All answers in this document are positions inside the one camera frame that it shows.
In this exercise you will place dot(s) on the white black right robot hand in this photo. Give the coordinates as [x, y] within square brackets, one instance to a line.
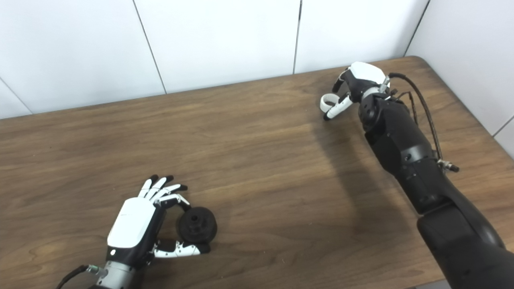
[365, 76]

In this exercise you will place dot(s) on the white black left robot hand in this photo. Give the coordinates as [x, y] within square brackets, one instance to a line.
[130, 224]

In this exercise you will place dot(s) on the round black plastic part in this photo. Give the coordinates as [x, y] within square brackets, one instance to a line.
[196, 226]

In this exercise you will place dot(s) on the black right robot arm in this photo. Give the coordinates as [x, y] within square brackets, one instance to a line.
[417, 160]

